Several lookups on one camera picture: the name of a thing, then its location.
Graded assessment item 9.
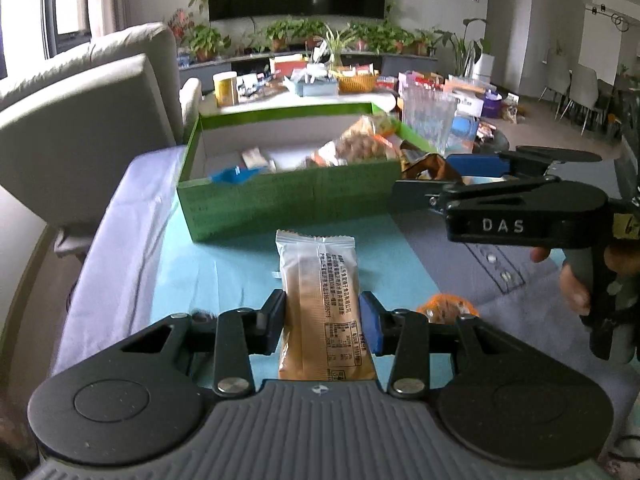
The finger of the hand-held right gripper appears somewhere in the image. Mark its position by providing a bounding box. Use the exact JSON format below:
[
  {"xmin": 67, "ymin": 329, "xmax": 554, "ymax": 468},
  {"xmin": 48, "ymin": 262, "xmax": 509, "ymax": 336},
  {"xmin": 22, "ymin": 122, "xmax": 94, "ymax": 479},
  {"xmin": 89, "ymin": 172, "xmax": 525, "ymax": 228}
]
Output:
[
  {"xmin": 392, "ymin": 174, "xmax": 562, "ymax": 214},
  {"xmin": 445, "ymin": 146, "xmax": 603, "ymax": 183}
]

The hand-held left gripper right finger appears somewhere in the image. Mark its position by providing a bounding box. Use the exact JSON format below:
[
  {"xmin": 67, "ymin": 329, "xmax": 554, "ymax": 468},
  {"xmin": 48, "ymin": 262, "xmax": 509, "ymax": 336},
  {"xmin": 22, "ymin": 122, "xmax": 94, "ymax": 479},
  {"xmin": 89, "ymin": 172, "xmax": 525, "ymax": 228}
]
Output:
[{"xmin": 359, "ymin": 291, "xmax": 521, "ymax": 400}]

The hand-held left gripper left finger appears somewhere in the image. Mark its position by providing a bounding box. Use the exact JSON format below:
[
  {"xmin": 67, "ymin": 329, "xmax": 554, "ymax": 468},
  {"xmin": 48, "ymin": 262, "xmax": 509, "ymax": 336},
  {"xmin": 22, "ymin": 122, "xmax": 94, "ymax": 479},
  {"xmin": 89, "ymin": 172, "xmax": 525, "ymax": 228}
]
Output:
[{"xmin": 117, "ymin": 289, "xmax": 287, "ymax": 400}]

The brown gold snack packet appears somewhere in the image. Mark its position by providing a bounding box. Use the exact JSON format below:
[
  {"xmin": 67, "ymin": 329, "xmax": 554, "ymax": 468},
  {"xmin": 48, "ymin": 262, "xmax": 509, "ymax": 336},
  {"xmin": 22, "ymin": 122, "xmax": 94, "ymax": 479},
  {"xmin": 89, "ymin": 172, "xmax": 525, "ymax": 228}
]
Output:
[{"xmin": 400, "ymin": 152, "xmax": 464, "ymax": 184}]

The white brown biscuit packet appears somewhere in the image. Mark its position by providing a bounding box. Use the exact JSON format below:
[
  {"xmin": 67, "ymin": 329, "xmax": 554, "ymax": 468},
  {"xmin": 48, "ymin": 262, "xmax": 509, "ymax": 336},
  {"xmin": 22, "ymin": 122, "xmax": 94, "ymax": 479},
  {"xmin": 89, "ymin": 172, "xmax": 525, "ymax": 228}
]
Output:
[{"xmin": 275, "ymin": 230, "xmax": 377, "ymax": 382}]

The clear orange snack packet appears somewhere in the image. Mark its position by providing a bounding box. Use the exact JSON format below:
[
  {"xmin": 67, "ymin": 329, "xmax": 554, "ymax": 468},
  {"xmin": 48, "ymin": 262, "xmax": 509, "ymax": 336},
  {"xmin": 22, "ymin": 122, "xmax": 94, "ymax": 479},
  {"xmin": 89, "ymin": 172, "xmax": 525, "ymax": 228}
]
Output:
[{"xmin": 330, "ymin": 115, "xmax": 404, "ymax": 164}]

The green cardboard box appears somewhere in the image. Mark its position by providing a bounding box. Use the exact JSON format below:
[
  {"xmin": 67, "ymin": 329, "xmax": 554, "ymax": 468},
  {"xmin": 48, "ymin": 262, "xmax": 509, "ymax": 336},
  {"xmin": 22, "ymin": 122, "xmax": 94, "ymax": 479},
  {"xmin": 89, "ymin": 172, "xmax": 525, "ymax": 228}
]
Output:
[{"xmin": 176, "ymin": 101, "xmax": 451, "ymax": 243}]

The person's right hand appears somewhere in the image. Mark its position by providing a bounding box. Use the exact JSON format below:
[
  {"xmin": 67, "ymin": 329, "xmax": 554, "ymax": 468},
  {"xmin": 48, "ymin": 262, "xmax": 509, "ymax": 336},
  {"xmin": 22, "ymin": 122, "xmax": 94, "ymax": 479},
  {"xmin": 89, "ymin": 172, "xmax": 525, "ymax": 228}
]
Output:
[{"xmin": 530, "ymin": 246, "xmax": 594, "ymax": 317}]

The white cardboard box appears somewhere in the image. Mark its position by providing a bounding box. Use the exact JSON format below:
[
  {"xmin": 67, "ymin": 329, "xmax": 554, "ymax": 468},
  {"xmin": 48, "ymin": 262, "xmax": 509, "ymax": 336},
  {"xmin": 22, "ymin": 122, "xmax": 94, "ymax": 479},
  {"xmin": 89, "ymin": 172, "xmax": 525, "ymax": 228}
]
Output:
[{"xmin": 452, "ymin": 90, "xmax": 486, "ymax": 119}]

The clear plastic pitcher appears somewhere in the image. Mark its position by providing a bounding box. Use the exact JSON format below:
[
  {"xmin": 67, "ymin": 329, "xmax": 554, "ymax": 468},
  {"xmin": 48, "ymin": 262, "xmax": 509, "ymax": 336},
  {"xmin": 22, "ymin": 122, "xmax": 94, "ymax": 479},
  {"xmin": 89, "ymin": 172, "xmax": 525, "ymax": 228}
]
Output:
[{"xmin": 400, "ymin": 85, "xmax": 459, "ymax": 156}]

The grey buttoned cloth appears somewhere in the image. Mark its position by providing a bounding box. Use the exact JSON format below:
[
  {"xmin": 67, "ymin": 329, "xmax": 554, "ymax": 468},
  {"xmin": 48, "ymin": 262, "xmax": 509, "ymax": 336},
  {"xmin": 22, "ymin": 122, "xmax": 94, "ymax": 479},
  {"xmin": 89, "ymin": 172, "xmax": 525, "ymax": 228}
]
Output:
[{"xmin": 387, "ymin": 157, "xmax": 636, "ymax": 411}]

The light blue cloth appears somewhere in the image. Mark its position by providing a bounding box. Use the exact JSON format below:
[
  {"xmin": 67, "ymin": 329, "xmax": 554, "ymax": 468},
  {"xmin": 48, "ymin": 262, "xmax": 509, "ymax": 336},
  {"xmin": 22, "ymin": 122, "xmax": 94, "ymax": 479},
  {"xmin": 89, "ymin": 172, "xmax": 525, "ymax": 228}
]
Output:
[{"xmin": 150, "ymin": 195, "xmax": 442, "ymax": 392}]

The orange round snack packet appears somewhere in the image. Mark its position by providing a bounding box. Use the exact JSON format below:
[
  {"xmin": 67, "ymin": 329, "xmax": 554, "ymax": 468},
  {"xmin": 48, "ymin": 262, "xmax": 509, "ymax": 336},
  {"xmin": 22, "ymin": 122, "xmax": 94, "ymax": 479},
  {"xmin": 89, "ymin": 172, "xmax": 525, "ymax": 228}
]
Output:
[{"xmin": 417, "ymin": 294, "xmax": 481, "ymax": 324}]

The large-leaf plant in white pot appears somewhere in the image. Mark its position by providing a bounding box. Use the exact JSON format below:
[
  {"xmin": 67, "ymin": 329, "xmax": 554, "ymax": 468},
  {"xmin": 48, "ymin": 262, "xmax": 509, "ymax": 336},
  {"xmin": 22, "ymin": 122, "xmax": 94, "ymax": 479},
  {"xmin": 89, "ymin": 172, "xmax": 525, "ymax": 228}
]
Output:
[{"xmin": 435, "ymin": 17, "xmax": 497, "ymax": 84}]

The pink box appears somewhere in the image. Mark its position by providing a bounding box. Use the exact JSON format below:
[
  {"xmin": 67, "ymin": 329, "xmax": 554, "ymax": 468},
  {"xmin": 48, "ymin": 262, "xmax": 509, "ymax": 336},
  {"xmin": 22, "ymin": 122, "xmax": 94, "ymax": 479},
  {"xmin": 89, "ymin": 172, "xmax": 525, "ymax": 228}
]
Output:
[{"xmin": 400, "ymin": 71, "xmax": 432, "ymax": 92}]

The grey dining chair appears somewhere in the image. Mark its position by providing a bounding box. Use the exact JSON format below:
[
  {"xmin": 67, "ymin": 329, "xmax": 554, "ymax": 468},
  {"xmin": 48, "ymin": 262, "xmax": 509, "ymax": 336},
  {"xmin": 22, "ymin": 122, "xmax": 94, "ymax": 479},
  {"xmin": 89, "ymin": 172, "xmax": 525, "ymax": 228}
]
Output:
[
  {"xmin": 540, "ymin": 52, "xmax": 573, "ymax": 121},
  {"xmin": 565, "ymin": 62, "xmax": 614, "ymax": 136}
]

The wicker basket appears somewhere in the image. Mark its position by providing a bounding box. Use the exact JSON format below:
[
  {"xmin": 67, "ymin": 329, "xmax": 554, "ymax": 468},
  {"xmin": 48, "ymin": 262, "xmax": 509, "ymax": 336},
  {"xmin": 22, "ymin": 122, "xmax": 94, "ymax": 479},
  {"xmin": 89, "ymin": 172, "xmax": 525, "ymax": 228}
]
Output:
[{"xmin": 336, "ymin": 74, "xmax": 379, "ymax": 94}]

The potted green plant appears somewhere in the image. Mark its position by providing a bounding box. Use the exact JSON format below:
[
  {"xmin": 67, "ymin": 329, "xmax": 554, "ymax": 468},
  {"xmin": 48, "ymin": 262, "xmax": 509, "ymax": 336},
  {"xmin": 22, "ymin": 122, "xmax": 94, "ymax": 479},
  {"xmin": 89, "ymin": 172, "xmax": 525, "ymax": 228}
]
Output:
[
  {"xmin": 297, "ymin": 19, "xmax": 328, "ymax": 51},
  {"xmin": 380, "ymin": 25, "xmax": 416, "ymax": 55},
  {"xmin": 345, "ymin": 22, "xmax": 386, "ymax": 54},
  {"xmin": 415, "ymin": 29, "xmax": 441, "ymax": 57},
  {"xmin": 265, "ymin": 19, "xmax": 301, "ymax": 53},
  {"xmin": 185, "ymin": 25, "xmax": 231, "ymax": 63}
]

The blue-grey plastic tray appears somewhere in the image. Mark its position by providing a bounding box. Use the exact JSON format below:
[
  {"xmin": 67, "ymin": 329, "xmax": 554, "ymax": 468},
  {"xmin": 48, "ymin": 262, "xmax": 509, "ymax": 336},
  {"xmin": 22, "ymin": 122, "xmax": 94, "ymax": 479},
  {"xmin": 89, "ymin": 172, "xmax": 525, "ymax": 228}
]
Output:
[{"xmin": 284, "ymin": 75, "xmax": 340, "ymax": 98}]

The round white coffee table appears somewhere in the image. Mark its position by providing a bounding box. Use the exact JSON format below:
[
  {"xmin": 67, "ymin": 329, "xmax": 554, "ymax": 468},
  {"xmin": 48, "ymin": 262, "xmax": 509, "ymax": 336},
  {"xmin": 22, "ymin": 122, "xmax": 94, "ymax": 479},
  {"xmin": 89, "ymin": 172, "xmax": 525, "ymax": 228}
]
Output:
[{"xmin": 200, "ymin": 87, "xmax": 401, "ymax": 122}]

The blue snack packet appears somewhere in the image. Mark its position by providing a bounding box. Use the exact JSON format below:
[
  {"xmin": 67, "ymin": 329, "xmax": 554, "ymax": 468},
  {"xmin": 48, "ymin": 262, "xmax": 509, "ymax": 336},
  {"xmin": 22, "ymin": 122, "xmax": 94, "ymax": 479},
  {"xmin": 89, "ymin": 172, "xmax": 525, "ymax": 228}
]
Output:
[{"xmin": 209, "ymin": 165, "xmax": 264, "ymax": 186}]

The white brown snack bar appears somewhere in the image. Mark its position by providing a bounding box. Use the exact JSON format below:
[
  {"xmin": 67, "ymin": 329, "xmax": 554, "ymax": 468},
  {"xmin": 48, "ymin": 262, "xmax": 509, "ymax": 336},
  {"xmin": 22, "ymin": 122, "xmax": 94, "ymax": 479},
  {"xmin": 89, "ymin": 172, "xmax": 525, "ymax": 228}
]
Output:
[{"xmin": 241, "ymin": 147, "xmax": 277, "ymax": 172}]

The spider plant in vase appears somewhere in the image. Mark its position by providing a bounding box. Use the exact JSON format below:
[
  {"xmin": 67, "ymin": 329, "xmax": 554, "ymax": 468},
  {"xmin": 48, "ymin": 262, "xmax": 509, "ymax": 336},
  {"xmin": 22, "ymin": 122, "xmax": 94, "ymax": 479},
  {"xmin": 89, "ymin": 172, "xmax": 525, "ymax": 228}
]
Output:
[{"xmin": 320, "ymin": 27, "xmax": 352, "ymax": 68}]

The lavender white sheet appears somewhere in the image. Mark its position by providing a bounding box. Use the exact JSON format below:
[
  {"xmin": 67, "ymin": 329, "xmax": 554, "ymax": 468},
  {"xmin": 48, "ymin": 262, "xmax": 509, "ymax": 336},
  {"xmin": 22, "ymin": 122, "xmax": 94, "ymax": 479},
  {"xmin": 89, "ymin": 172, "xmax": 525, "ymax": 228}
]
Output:
[{"xmin": 50, "ymin": 147, "xmax": 193, "ymax": 377}]

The red white box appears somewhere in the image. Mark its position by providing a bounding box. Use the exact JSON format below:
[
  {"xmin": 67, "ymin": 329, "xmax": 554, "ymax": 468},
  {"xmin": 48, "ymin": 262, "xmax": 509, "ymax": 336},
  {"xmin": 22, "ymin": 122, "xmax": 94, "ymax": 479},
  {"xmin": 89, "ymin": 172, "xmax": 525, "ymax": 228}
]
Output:
[{"xmin": 270, "ymin": 57, "xmax": 309, "ymax": 79}]

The white sliding door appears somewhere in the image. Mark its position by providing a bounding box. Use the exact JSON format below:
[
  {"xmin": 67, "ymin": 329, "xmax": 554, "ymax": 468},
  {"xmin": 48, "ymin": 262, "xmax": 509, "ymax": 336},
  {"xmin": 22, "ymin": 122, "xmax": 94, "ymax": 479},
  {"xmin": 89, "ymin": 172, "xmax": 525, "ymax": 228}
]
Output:
[{"xmin": 580, "ymin": 0, "xmax": 640, "ymax": 87}]

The dark blue packet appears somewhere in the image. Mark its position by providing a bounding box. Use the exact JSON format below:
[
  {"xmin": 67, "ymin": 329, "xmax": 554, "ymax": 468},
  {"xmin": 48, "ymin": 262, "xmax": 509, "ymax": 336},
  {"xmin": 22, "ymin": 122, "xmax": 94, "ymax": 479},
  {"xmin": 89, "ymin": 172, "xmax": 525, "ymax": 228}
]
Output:
[{"xmin": 239, "ymin": 74, "xmax": 282, "ymax": 99}]

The yellow canister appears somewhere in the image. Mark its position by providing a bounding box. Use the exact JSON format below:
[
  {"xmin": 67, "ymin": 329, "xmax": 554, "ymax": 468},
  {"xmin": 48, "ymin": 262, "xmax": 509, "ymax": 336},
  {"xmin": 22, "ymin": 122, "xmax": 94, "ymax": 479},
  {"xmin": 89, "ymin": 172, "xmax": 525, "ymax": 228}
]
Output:
[{"xmin": 213, "ymin": 72, "xmax": 240, "ymax": 107}]

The grey fabric sofa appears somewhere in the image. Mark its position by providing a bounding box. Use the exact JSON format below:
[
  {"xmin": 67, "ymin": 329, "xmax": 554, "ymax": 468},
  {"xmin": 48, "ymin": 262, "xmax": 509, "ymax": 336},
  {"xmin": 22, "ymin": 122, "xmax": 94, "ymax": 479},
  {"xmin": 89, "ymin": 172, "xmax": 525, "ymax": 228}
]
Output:
[{"xmin": 0, "ymin": 22, "xmax": 203, "ymax": 262}]

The red flower plant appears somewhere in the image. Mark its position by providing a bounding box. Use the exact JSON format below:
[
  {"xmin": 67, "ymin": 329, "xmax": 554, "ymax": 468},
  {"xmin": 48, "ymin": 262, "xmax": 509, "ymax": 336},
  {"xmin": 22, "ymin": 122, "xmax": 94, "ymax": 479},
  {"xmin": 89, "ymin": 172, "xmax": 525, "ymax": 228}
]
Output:
[{"xmin": 167, "ymin": 9, "xmax": 197, "ymax": 41}]

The black framed window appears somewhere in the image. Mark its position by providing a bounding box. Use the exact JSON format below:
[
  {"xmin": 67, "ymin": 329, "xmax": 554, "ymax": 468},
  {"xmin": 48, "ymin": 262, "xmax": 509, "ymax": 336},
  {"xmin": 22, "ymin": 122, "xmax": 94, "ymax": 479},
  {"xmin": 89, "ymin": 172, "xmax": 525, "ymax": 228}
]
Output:
[{"xmin": 0, "ymin": 0, "xmax": 97, "ymax": 81}]

